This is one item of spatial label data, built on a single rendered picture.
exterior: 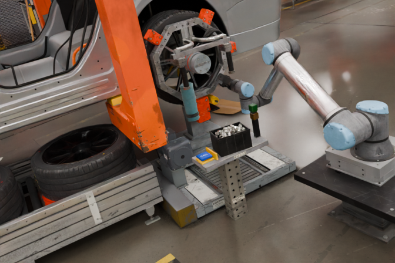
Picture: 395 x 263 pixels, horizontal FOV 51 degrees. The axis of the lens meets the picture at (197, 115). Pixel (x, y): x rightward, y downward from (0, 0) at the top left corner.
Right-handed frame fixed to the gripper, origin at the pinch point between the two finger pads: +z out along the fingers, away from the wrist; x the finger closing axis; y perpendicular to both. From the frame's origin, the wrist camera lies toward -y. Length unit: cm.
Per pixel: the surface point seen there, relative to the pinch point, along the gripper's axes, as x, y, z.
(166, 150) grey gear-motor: -61, -25, -25
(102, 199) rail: -102, -54, -36
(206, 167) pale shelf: -54, -27, -75
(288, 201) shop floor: -51, 39, -78
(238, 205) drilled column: -67, 10, -71
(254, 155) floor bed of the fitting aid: -37, 42, -27
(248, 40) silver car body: 38.1, 11.6, 7.5
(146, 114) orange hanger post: -44, -60, -44
